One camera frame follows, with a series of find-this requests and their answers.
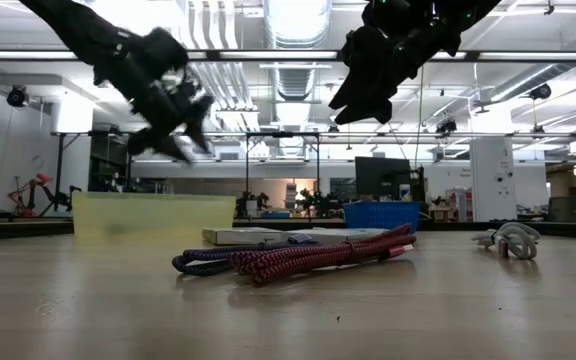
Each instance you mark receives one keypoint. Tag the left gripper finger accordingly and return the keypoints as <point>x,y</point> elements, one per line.
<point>173,149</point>
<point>199,135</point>

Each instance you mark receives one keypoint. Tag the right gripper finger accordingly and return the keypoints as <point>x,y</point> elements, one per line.
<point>349,95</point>
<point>373,109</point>

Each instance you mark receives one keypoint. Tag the green-edged box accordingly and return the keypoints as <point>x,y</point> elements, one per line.
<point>338,235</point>

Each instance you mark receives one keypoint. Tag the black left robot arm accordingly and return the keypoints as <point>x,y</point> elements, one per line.
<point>78,30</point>

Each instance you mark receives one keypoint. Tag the yellow translucent plastic bin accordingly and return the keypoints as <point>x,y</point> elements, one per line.
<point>153,215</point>

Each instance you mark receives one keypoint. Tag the black computer monitor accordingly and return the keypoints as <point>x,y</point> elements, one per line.
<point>380,177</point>

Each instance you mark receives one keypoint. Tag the white blue-labelled container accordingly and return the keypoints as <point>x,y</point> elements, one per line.
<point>404,192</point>

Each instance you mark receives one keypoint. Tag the blue plastic slotted basket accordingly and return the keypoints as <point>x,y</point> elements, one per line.
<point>383,216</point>

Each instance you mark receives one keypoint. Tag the white building pillar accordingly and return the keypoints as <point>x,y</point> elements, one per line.
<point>493,180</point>

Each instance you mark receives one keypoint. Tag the black ceiling spotlight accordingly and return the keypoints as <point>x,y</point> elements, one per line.
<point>17,96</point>
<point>540,91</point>

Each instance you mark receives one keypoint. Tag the black background frame stand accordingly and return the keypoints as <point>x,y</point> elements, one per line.
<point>282,135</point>

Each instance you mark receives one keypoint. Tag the black overhead frame bar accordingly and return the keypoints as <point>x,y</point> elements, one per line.
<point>278,55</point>

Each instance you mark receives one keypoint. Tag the silver ceiling ventilation duct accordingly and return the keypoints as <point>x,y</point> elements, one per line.
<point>295,25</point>

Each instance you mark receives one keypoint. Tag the black table edge rail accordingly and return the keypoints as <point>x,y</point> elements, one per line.
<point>18,227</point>

